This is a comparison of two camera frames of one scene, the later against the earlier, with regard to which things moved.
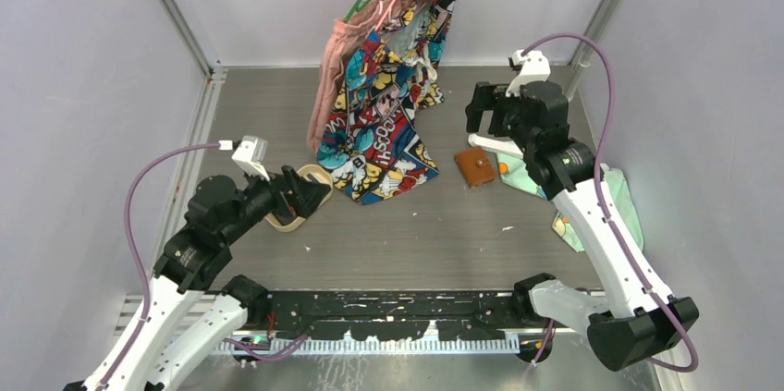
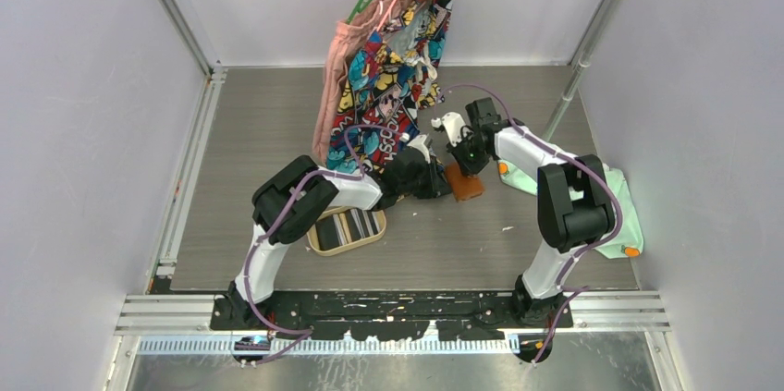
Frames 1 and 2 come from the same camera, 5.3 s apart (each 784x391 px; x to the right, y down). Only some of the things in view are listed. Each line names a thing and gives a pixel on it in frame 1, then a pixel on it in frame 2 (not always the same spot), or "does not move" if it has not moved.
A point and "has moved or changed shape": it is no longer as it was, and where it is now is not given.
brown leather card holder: (475, 167) has moved or changed shape
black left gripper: (302, 201) -> (436, 186)
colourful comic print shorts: (371, 147) does not move
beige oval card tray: (311, 172) has moved or changed shape
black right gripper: (484, 99) -> (468, 167)
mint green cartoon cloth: (513, 170) does not move
